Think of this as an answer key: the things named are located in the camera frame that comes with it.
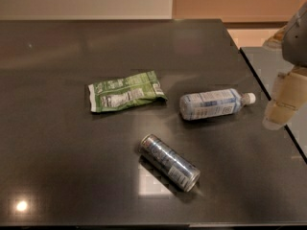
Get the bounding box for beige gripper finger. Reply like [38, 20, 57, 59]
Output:
[263, 66, 307, 130]
[263, 27, 286, 51]

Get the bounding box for silver blue redbull can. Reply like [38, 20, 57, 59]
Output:
[139, 134, 201, 192]

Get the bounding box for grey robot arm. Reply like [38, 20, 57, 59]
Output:
[263, 3, 307, 130]

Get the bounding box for clear plastic water bottle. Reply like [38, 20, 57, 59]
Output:
[179, 88, 256, 121]

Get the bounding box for green snack bag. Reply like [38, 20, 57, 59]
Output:
[88, 71, 167, 113]

